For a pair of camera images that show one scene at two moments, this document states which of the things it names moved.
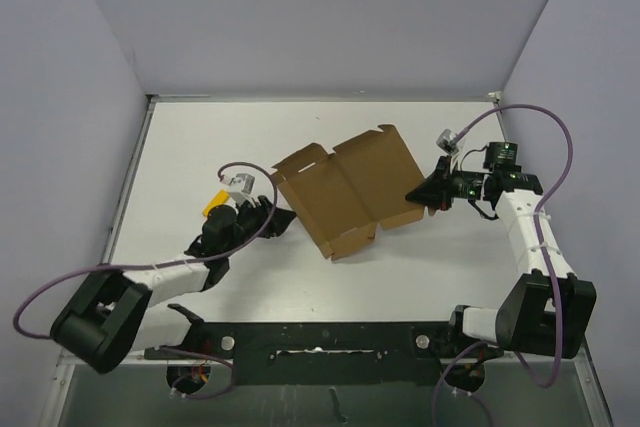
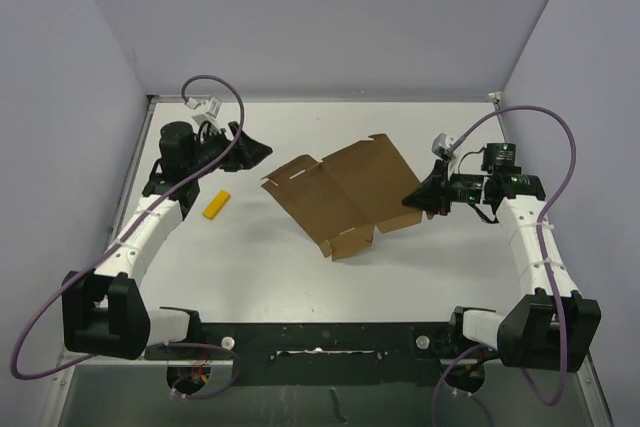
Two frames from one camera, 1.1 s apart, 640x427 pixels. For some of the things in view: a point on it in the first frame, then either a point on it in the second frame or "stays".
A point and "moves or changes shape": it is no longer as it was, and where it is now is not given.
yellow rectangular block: x=220 y=198 stays
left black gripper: x=260 y=209 to x=244 y=159
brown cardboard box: x=344 y=195 moves or changes shape
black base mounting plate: x=329 y=354 stays
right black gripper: x=436 y=190 stays
